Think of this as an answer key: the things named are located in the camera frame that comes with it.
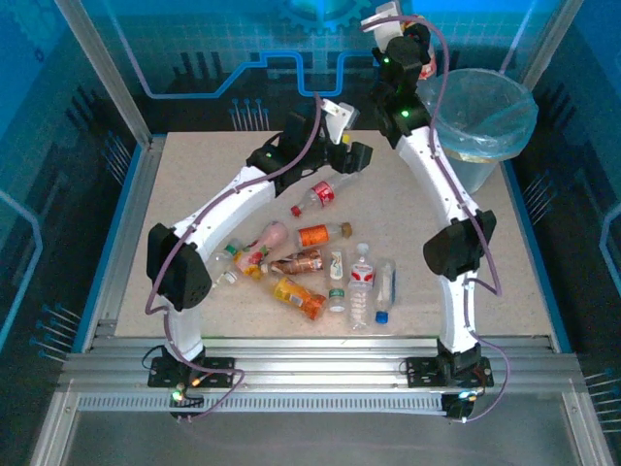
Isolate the aluminium frame post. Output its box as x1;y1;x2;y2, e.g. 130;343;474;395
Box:
52;0;166;147
499;0;583;88

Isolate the clear bottle green yellow cap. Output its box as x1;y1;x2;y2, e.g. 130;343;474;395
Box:
207;238;245;276

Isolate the clear bottle orange label gold cap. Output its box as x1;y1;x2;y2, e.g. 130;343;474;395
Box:
295;220;353;250

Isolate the clear bottle red label red cap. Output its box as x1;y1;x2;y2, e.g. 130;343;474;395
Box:
289;172;363;218

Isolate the clear water bottle red white label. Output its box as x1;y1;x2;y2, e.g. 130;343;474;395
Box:
346;241;378;332

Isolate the grey mesh waste bin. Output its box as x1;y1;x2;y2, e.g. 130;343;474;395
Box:
417;67;539;195

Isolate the copper brown wrapped bottle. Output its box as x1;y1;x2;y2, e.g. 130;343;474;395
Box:
268;249;325;277

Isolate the aluminium frame rail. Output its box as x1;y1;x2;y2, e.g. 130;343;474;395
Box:
57;337;588;414

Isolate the clear bottle blue cap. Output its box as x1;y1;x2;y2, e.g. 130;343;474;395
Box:
373;258;399;325

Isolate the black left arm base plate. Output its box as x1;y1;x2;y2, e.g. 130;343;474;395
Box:
148;356;237;389

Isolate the orange yellow juice bottle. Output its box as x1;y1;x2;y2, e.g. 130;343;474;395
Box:
271;275;329;322

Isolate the pink bottle strawberry label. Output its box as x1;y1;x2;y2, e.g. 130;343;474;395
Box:
233;220;291;281

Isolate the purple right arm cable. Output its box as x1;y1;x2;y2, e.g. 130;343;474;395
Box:
361;15;510;423

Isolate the small clear bottle white cap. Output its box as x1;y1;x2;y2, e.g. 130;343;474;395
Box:
212;269;242;290

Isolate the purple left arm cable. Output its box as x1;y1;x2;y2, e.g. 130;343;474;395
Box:
143;94;324;423

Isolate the blue plastic bin liner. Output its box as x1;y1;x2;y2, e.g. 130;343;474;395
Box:
417;67;539;164

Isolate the clear bottle white label green cap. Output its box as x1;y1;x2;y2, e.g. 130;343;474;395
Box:
326;248;349;315

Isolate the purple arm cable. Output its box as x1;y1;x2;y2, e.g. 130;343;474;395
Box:
361;15;510;423
143;94;324;423

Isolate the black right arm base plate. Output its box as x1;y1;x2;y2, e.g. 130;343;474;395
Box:
405;356;494;389

